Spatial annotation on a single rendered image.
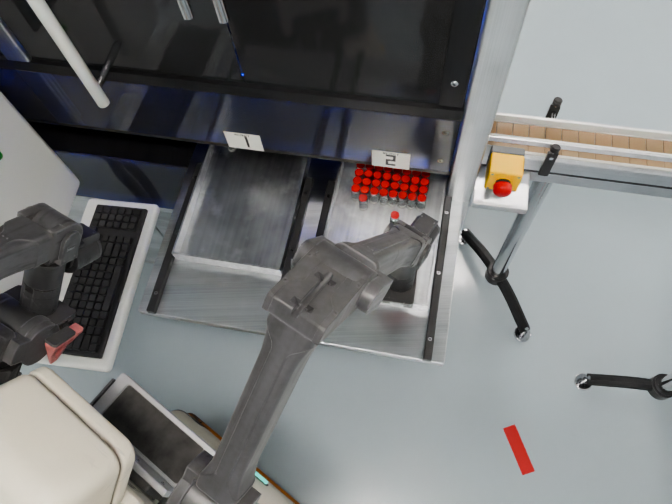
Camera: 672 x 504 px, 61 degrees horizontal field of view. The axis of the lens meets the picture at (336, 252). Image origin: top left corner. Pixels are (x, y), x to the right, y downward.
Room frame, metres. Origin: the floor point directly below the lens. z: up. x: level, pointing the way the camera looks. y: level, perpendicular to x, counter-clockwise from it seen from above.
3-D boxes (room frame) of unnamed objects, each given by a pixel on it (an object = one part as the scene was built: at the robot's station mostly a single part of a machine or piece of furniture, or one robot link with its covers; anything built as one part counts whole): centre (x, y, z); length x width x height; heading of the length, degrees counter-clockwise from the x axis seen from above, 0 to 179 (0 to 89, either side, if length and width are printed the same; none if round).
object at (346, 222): (0.59, -0.11, 0.90); 0.34 x 0.26 x 0.04; 160
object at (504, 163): (0.65, -0.40, 1.00); 0.08 x 0.07 x 0.07; 161
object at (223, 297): (0.60, 0.06, 0.87); 0.70 x 0.48 x 0.02; 71
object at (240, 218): (0.73, 0.20, 0.90); 0.34 x 0.26 x 0.04; 161
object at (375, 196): (0.67, -0.14, 0.90); 0.18 x 0.02 x 0.05; 70
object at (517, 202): (0.68, -0.42, 0.87); 0.14 x 0.13 x 0.02; 161
